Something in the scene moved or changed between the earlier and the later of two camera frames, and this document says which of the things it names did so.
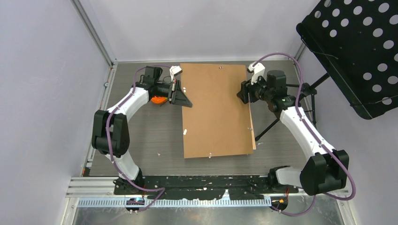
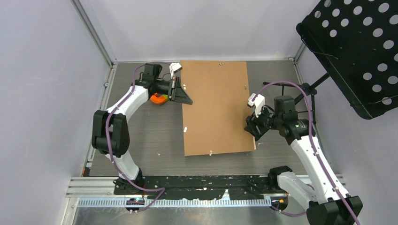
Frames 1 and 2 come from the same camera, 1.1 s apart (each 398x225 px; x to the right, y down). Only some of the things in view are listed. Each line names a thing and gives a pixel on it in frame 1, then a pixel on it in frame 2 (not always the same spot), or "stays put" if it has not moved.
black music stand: x=357 y=41 stays put
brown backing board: x=218 y=123 stays put
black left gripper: x=178 y=97 stays put
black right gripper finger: x=243 y=93 → x=254 y=127
